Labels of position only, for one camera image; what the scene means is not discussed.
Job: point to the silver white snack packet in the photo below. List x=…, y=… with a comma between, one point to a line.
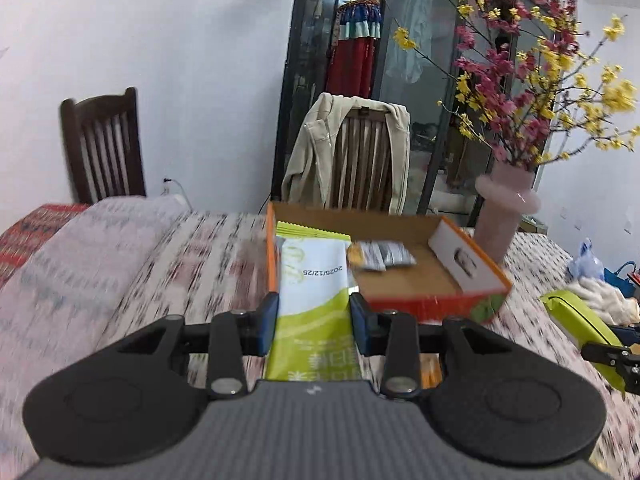
x=379, y=255

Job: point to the blue white plastic bag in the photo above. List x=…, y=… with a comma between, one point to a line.
x=586, y=264

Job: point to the dark wooden chair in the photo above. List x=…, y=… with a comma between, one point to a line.
x=102, y=146

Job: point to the white cloth gloves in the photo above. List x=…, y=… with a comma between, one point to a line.
x=609, y=303

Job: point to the wooden chair with jacket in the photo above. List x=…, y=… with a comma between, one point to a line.
x=361, y=176

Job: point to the dark glass sliding door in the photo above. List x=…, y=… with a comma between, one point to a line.
x=416, y=43

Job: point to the beige jacket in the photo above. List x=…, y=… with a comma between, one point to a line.
x=307, y=179

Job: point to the green snack bar packet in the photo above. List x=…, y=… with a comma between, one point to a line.
x=576, y=320

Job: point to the red orange cardboard box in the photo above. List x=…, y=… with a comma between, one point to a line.
x=451, y=276

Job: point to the pink glass vase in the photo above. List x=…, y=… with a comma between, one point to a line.
x=508, y=195

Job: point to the green white snack packet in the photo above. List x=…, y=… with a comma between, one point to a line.
x=313, y=339

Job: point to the calligraphy print tablecloth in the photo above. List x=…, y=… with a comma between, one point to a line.
x=204, y=264

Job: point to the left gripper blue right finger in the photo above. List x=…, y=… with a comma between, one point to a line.
x=394, y=336

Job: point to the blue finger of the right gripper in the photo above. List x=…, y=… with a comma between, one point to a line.
x=627, y=334
x=618, y=365

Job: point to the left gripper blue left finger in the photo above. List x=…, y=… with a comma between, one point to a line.
x=233, y=335

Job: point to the folded pale striped blanket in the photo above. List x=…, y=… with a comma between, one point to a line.
x=85, y=269

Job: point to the yellow and pink flower branches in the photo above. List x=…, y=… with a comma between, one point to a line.
x=521, y=86

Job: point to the red blue hanging garment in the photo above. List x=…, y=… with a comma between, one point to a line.
x=356, y=32

